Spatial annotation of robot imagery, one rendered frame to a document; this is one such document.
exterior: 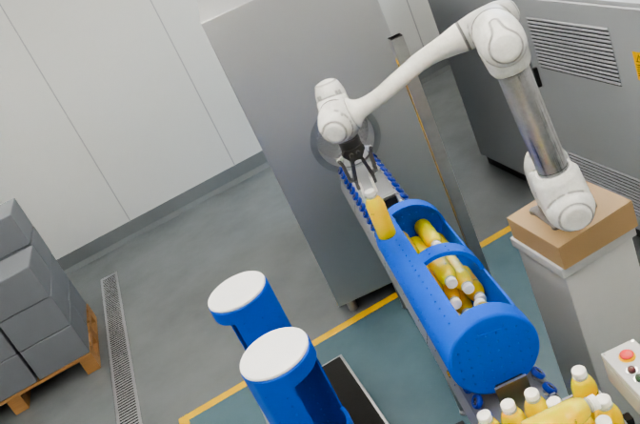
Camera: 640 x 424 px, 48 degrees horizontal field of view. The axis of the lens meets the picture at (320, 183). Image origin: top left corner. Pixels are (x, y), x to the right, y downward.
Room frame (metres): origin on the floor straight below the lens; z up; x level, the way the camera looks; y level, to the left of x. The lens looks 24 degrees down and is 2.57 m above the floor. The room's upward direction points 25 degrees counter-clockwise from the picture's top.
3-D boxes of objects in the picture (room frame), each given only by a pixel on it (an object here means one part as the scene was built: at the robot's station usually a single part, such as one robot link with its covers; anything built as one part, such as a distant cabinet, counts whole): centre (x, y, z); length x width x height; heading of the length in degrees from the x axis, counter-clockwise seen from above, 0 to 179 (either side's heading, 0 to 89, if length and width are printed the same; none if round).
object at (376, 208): (2.31, -0.15, 1.35); 0.07 x 0.07 x 0.19
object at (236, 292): (2.81, 0.53, 1.03); 0.28 x 0.28 x 0.01
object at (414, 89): (3.10, -0.57, 0.85); 0.06 x 0.06 x 1.70; 1
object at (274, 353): (2.26, 0.42, 1.03); 0.28 x 0.28 x 0.01
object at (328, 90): (2.29, -0.15, 1.81); 0.13 x 0.11 x 0.16; 168
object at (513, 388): (1.61, -0.26, 0.99); 0.10 x 0.02 x 0.12; 91
